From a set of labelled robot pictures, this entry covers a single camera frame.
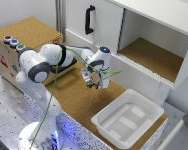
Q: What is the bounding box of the red button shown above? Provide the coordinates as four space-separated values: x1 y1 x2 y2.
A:
3 34 14 45

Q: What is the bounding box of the green cable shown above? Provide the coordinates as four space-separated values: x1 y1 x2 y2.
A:
28 46 123 150

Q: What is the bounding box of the white cabinet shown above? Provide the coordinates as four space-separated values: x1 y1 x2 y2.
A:
62 0 188 108

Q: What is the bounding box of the green button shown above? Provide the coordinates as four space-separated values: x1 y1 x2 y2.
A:
15 43 27 53

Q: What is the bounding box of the blue button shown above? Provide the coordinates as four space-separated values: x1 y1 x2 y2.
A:
9 38 20 49

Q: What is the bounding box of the white sliding door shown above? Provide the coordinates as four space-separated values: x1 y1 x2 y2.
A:
65 0 125 55

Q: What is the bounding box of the white plastic box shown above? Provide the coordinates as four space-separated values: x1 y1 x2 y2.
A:
90 88 166 150

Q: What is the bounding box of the black door handle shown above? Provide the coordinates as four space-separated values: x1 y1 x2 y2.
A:
84 4 97 36

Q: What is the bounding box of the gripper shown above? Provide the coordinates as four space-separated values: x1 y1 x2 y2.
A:
81 65 110 90

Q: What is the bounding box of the wooden drawer box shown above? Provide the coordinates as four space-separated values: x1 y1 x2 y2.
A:
0 16 79 90

